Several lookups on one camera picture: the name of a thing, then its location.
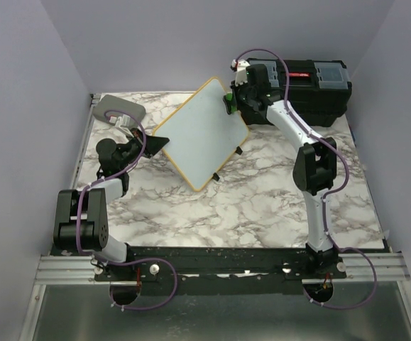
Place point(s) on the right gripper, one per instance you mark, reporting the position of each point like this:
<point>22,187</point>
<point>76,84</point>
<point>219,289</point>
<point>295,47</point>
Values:
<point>240,107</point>

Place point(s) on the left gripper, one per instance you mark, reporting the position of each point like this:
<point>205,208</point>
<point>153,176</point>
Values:
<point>153,144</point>

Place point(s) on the green whiteboard eraser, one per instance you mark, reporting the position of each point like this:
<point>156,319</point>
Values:
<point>230,103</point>

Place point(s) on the yellow framed whiteboard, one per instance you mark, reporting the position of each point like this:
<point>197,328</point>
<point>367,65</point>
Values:
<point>203,136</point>

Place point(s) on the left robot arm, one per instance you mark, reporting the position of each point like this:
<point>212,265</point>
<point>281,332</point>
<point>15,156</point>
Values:
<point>81,219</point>

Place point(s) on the black whiteboard stand foot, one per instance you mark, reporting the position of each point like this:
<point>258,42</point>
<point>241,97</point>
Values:
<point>239,150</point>

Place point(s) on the grey plastic case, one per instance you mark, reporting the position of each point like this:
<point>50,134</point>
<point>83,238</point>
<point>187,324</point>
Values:
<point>110,106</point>

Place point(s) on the black plastic toolbox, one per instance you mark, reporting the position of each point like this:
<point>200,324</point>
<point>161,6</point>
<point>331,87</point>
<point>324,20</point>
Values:
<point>318,91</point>

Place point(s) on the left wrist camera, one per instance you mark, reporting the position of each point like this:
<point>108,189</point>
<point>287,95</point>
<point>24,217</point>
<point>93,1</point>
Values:
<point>122,123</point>

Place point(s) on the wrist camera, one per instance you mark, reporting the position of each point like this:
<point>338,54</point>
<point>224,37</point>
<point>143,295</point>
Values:
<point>122,123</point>
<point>239,67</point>

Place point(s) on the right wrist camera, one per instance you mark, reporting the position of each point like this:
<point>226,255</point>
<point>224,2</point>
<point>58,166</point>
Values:
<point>239,67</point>

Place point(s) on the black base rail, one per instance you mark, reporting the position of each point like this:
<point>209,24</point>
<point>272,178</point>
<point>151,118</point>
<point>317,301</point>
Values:
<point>199,271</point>

